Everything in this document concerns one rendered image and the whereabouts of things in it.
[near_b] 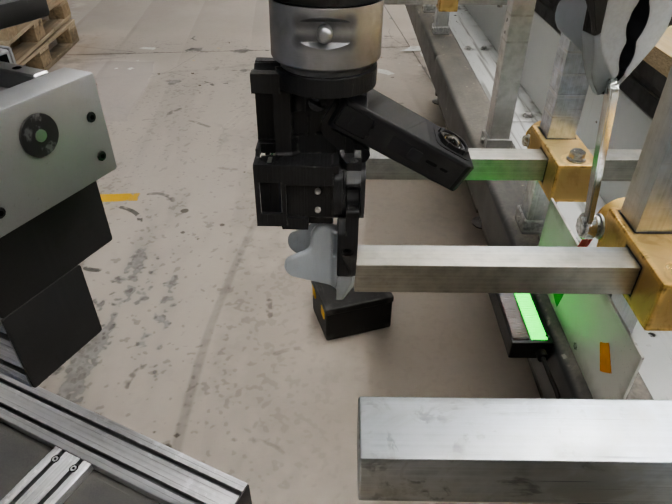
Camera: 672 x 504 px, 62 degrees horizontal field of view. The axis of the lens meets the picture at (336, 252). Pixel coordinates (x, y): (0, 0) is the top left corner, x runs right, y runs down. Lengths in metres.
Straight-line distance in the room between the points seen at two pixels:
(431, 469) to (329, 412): 1.23
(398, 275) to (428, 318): 1.23
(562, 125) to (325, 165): 0.43
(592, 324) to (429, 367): 0.99
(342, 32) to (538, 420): 0.25
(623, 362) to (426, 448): 0.36
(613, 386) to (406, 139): 0.31
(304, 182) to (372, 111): 0.07
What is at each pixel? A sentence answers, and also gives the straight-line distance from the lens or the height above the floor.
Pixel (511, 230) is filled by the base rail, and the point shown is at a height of 0.70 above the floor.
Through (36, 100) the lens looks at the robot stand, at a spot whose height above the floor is 0.99.
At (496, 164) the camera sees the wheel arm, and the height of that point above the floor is 0.83.
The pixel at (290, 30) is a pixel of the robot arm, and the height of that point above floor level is 1.05.
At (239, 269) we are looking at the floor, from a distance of 1.89.
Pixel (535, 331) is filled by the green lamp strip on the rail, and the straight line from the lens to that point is 0.68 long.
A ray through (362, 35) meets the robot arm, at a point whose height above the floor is 1.05.
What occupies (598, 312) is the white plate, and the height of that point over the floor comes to 0.78.
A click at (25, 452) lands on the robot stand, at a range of 1.28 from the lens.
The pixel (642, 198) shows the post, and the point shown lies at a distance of 0.55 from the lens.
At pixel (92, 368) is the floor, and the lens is 1.68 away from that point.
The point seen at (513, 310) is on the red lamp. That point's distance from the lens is 0.70.
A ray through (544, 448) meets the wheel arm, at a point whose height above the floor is 0.96.
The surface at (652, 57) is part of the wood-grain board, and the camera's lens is 1.01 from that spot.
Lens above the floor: 1.15
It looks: 36 degrees down
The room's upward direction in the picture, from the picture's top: straight up
